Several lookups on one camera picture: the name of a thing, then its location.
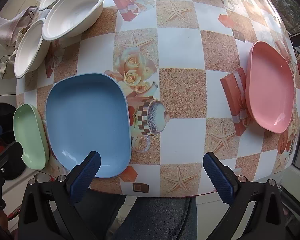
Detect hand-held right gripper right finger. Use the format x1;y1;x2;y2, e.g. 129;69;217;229
203;152;283;240

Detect printed tablecloth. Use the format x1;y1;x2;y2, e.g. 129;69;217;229
15;0;300;197

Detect blue plate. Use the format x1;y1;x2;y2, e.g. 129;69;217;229
45;73;132;178

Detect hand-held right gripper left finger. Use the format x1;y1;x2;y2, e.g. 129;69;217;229
17;151;102;240

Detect cream cloth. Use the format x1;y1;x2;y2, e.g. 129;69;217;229
0;47;19;79

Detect pink striped towel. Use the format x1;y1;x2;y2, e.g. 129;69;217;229
0;6;39;49

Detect pink plate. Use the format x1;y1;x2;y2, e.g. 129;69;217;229
245;41;296;134

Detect green plate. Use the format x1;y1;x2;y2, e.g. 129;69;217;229
13;104;50;170

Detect black round pan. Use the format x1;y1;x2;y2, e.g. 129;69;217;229
0;103;25;181

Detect person's denim trousers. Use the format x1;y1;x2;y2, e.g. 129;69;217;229
75;189;198;240

